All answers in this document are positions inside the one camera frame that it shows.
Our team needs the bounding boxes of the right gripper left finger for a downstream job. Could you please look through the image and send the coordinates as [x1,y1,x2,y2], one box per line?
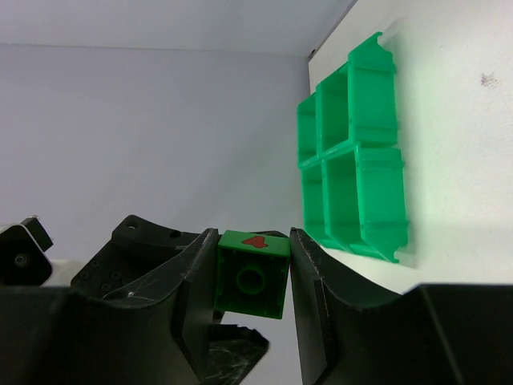
[1,229,218,384]

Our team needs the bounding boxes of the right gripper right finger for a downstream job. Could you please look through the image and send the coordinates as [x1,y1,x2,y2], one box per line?
[289,229,512,384]

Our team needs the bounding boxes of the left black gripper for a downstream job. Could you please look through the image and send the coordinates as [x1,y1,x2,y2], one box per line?
[70,214,289,385]

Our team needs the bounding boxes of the dark green square lego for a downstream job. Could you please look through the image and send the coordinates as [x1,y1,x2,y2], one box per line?
[216,230,291,319]

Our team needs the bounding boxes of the green four-compartment sorting tray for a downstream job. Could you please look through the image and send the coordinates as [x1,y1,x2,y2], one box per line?
[297,33,409,263]

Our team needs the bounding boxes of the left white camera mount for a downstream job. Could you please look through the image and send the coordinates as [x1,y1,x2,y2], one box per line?
[1,217,53,286]

